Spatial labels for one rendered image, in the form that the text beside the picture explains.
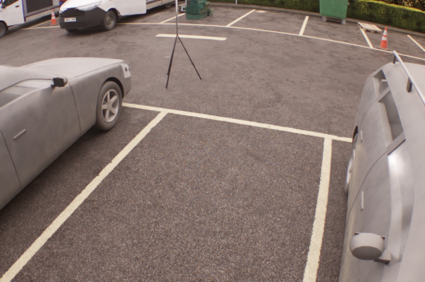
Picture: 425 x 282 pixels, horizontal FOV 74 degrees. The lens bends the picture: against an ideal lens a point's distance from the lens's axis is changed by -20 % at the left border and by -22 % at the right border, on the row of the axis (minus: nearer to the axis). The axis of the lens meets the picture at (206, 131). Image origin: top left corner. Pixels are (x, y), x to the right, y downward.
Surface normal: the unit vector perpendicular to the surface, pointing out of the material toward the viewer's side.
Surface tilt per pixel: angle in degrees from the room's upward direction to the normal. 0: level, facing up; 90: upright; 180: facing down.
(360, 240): 38
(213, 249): 0
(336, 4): 94
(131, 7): 93
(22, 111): 64
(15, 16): 90
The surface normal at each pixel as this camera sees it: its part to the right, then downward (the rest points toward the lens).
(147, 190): 0.00, -0.88
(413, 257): -0.55, -0.66
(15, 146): 0.94, 0.04
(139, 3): 0.07, 0.48
